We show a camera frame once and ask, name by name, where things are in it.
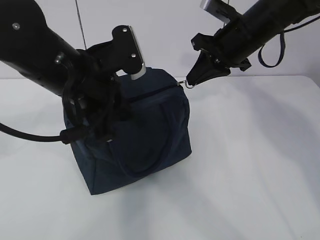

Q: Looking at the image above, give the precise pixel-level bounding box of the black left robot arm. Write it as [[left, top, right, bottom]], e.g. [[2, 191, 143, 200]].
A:
[[0, 0, 143, 144]]

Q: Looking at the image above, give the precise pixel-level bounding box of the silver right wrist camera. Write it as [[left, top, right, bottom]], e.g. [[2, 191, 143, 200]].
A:
[[200, 0, 242, 25]]

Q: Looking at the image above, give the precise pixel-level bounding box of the dark navy lunch bag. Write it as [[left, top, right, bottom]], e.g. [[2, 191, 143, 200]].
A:
[[71, 67, 192, 195]]

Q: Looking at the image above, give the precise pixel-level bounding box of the silver zipper pull ring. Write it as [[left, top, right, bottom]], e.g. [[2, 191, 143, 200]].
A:
[[176, 78, 197, 90]]

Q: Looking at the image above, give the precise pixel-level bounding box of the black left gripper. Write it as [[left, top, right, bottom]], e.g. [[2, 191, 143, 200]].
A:
[[62, 74, 130, 143]]

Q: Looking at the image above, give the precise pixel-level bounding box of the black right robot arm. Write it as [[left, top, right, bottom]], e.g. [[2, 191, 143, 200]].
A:
[[186, 0, 320, 87]]

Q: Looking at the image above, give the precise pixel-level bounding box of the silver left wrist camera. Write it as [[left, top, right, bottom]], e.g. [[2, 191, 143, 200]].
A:
[[94, 24, 147, 82]]

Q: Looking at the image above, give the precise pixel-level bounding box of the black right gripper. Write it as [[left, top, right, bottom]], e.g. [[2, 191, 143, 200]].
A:
[[186, 27, 252, 87]]

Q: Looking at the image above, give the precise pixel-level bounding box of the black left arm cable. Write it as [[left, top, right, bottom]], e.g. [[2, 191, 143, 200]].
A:
[[0, 122, 83, 145]]

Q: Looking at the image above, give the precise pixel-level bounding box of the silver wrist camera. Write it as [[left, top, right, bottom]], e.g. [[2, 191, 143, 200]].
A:
[[200, 0, 242, 25], [94, 24, 147, 82]]

